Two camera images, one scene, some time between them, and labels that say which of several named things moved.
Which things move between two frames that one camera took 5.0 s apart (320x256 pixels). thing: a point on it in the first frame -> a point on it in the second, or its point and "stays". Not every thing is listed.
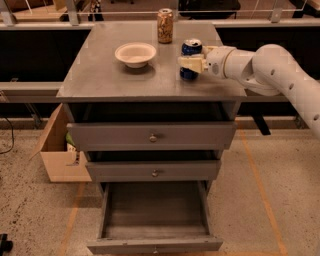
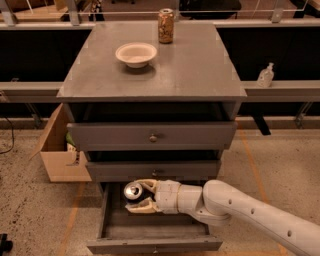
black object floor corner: x=5 y=244 stays
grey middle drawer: x=189 y=170 stays
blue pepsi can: x=190 y=47 -> x=135 y=193
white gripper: x=216 y=62 -> x=167 y=195
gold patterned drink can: x=165 y=26 stays
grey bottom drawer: x=155 y=218 stays
